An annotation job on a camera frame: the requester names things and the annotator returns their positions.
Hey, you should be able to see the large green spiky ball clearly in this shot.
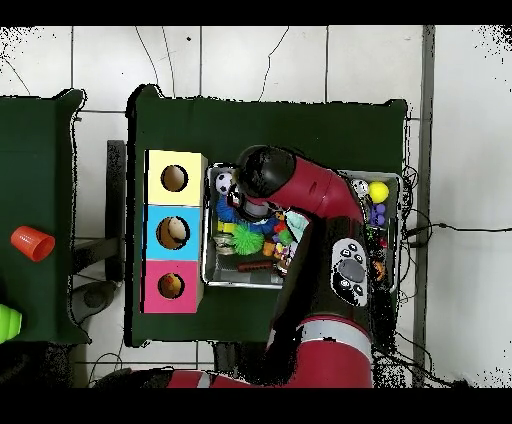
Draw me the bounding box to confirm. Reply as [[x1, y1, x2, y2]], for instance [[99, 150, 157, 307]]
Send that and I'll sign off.
[[230, 222, 266, 256]]

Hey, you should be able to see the light blue muslin cloth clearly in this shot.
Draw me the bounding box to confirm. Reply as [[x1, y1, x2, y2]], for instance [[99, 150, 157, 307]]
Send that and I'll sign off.
[[284, 210, 311, 243]]

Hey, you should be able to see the yellow plush duck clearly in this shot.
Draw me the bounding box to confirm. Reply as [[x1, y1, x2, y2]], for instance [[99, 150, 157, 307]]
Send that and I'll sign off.
[[159, 273, 185, 298]]

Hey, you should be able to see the shallow mesh bin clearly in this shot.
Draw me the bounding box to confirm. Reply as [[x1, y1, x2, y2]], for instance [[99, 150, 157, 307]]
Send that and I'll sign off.
[[201, 161, 402, 293]]

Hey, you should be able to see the wooden box with three holes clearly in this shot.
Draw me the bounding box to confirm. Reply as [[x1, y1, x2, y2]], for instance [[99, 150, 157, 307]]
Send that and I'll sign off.
[[142, 148, 210, 315]]

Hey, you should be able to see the blue spiky ball with eyes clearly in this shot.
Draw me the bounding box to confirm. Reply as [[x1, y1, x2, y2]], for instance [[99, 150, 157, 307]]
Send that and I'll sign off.
[[215, 194, 245, 225]]

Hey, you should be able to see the crushed metal can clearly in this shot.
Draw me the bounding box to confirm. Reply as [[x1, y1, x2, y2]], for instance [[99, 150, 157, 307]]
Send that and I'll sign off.
[[212, 233, 237, 256]]

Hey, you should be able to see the small soccer ball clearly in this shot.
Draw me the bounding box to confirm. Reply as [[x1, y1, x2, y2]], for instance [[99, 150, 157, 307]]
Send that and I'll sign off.
[[214, 171, 234, 196]]

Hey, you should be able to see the dark green tablecloth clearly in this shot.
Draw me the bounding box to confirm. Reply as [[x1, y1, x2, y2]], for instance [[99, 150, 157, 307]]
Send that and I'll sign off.
[[0, 88, 91, 347], [123, 83, 409, 348]]

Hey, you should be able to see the purple toy building block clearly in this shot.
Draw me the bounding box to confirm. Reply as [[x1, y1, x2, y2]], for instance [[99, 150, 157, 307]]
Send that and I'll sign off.
[[369, 202, 388, 227]]

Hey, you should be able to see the yellow ball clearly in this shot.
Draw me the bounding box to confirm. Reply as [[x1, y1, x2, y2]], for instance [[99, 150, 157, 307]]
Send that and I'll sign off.
[[367, 180, 390, 204]]

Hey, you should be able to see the orange plastic cup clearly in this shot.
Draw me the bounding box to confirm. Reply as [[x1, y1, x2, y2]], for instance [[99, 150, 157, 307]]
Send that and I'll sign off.
[[9, 224, 56, 263]]

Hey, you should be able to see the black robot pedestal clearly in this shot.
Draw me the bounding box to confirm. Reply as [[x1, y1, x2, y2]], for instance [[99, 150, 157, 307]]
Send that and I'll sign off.
[[213, 341, 273, 377]]

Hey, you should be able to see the black power cable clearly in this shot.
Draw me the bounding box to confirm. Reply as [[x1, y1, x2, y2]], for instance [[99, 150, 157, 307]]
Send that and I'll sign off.
[[405, 221, 512, 238]]

